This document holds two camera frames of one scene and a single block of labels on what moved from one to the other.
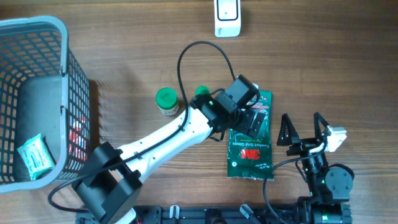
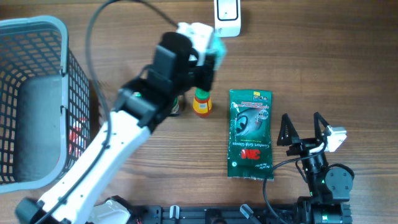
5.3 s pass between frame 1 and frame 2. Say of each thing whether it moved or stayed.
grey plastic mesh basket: stayed
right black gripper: stayed
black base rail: stayed
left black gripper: moved
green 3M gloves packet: stayed
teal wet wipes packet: moved
